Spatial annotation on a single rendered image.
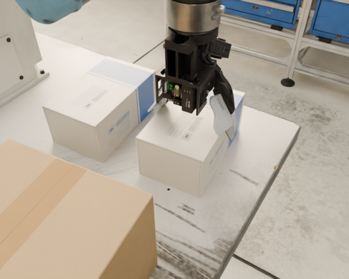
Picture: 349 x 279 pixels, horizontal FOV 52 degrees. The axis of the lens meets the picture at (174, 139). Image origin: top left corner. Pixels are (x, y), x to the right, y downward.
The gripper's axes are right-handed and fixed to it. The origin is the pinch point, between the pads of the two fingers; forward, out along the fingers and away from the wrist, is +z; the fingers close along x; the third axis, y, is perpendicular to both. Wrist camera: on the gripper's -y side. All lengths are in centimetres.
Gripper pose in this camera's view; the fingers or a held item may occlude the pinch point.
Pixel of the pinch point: (194, 125)
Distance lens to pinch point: 64.6
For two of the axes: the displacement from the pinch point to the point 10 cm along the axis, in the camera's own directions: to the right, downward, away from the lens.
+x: 8.9, 3.1, -3.3
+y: -4.5, 6.1, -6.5
